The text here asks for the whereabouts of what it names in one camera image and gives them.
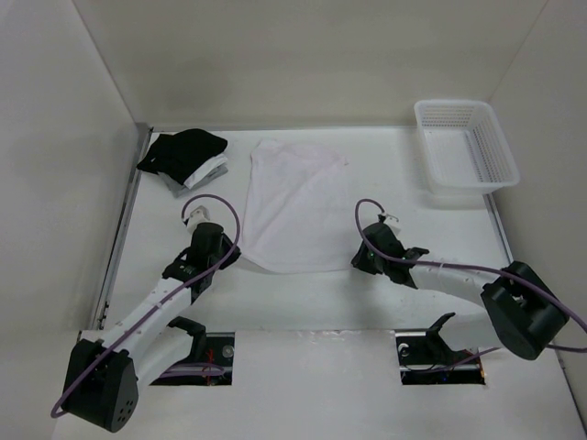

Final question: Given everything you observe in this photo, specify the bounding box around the white tank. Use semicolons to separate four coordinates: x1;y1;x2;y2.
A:
183;154;228;189
241;139;354;274

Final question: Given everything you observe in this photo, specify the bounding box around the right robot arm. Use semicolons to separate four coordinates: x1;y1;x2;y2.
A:
351;222;570;360

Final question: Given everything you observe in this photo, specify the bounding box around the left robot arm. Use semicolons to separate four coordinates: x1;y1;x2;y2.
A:
51;222;239;433

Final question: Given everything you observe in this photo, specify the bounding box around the grey folded tank top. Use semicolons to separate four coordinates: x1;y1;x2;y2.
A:
158;165;228;198

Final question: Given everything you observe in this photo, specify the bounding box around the white folded tank top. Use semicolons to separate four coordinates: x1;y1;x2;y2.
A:
183;154;228;189

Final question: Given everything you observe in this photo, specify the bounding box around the black folded tank top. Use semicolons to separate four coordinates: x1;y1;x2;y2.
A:
137;128;228;184

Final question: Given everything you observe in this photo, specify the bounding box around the white plastic basket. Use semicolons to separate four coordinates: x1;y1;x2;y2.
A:
414;99;520;196

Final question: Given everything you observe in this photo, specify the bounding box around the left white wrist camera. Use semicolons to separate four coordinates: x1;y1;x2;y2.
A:
184;205;210;233

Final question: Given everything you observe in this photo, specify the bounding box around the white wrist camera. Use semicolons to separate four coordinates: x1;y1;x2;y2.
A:
378;213;401;234
184;205;210;233

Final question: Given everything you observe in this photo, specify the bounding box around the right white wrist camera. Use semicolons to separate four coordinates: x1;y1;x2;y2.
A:
378;213;401;234

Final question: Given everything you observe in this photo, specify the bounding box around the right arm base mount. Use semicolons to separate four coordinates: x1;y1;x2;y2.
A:
395;313;485;386

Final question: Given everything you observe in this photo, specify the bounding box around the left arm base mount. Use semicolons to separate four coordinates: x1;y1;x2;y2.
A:
151;317;236;387

